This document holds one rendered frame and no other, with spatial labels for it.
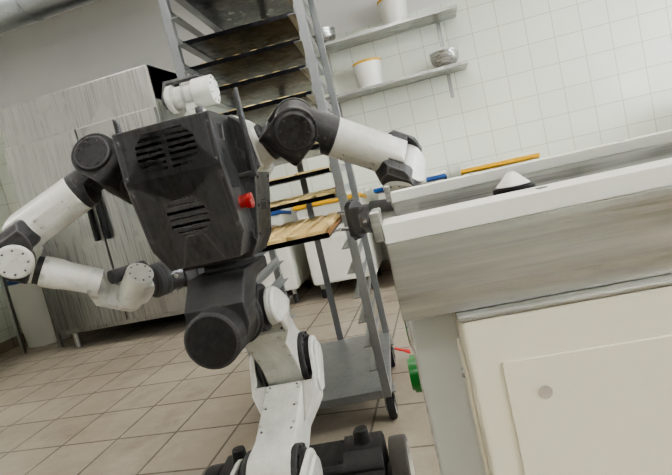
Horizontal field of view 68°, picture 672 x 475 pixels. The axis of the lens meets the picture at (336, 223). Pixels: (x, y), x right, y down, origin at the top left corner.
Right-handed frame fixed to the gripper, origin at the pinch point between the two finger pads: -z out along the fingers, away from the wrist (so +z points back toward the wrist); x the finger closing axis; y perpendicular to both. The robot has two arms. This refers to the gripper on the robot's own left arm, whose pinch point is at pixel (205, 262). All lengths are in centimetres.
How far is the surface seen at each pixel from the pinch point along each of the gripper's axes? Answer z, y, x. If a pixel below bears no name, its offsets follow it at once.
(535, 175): 31, -101, 11
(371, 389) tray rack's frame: -49, -10, -63
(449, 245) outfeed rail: 63, -104, 11
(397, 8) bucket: -282, 59, 128
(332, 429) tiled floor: -43, 8, -78
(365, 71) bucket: -267, 90, 89
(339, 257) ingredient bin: -210, 116, -48
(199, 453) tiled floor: -15, 54, -78
